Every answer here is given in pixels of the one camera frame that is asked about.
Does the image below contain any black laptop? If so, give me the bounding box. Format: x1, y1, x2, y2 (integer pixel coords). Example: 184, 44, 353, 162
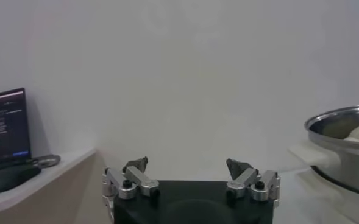
0, 87, 32, 183

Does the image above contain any stainless steel steamer basket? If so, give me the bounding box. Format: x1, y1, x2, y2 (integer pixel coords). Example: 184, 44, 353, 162
304, 102, 359, 198

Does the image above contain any white electric cooker base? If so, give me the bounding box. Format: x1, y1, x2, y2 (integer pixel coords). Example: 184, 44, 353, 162
287, 141, 359, 200

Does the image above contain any black computer mouse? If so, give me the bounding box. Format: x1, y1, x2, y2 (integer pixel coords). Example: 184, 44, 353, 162
0, 164, 43, 194

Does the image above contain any round grey disc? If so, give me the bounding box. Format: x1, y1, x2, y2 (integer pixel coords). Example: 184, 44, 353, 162
32, 154, 62, 169

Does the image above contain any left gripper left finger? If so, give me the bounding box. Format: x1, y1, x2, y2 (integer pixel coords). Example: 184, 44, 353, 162
101, 156, 161, 201

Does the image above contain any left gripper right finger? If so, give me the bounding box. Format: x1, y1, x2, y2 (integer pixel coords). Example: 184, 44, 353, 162
226, 158, 281, 203

